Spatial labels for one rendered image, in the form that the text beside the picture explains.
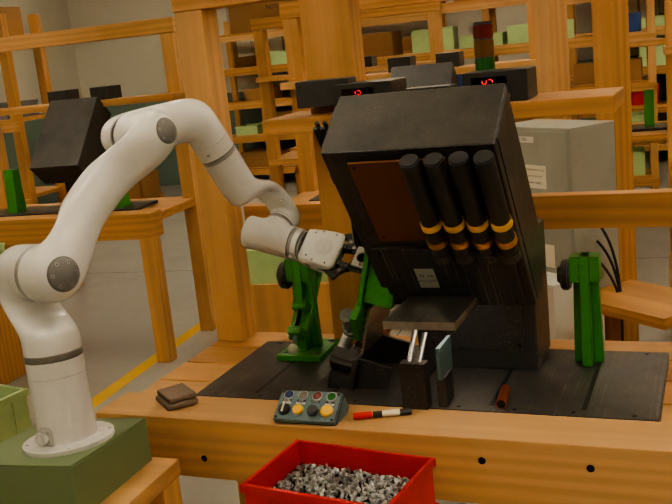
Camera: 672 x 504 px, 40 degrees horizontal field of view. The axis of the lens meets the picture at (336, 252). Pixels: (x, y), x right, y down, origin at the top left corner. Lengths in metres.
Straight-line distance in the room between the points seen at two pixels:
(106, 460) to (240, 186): 0.71
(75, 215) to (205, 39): 0.87
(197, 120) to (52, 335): 0.60
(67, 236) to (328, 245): 0.67
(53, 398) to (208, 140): 0.68
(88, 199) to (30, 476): 0.57
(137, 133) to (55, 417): 0.62
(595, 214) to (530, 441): 0.77
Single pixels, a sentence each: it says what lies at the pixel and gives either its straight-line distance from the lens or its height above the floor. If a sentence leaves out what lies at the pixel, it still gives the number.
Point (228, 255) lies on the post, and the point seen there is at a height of 1.15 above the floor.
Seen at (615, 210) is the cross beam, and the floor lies 1.23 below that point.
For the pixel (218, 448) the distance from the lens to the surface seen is 2.22.
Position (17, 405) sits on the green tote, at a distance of 2.45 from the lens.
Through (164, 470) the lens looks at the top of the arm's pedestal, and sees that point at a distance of 2.11.
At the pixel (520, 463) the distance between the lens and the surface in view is 1.96.
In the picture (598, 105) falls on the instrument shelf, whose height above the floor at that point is 1.52.
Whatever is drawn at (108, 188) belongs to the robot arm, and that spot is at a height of 1.47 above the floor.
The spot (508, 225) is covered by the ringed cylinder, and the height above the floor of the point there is 1.34.
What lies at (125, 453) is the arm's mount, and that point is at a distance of 2.08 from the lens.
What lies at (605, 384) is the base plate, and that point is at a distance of 2.22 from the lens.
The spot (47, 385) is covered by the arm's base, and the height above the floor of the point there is 1.10.
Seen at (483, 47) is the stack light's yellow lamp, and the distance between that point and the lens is 2.41.
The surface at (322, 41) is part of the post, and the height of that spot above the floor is 1.73.
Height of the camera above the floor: 1.71
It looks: 12 degrees down
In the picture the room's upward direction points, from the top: 6 degrees counter-clockwise
